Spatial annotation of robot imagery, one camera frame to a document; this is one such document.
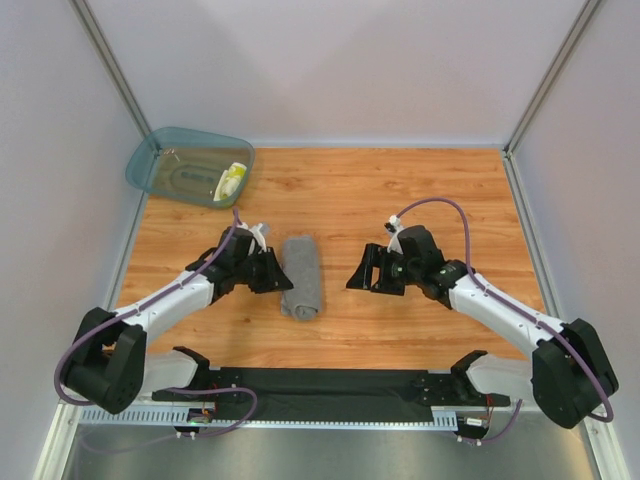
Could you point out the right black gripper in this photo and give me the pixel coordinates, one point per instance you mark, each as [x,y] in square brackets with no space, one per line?
[382,268]

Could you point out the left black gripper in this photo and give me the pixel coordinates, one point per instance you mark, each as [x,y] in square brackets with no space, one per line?
[261,270]

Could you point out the grey towel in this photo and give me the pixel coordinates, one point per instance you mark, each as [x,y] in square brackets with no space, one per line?
[301,265]

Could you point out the yellow green patterned towel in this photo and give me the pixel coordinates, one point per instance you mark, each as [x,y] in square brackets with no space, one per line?
[230,181]

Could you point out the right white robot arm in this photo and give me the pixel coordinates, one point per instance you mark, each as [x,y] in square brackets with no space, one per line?
[530,330]

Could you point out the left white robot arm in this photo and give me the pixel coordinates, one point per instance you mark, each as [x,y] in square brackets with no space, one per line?
[109,365]

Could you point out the teal transparent plastic tub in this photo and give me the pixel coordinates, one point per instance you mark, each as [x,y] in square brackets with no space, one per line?
[186,165]

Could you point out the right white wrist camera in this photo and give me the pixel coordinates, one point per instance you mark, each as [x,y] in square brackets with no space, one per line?
[394,227]

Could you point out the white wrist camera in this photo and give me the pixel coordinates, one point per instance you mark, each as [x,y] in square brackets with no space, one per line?
[394,227]
[258,232]

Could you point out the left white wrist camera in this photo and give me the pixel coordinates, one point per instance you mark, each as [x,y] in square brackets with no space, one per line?
[258,232]

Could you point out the aluminium front rail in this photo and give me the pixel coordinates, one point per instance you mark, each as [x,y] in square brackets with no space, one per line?
[558,386]

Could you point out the right aluminium frame post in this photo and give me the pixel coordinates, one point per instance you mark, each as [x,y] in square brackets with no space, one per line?
[561,59]

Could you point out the aluminium frame post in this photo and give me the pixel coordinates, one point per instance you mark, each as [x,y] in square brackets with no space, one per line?
[102,48]
[561,59]

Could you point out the left aluminium frame post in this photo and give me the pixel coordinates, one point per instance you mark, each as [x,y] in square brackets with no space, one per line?
[102,48]

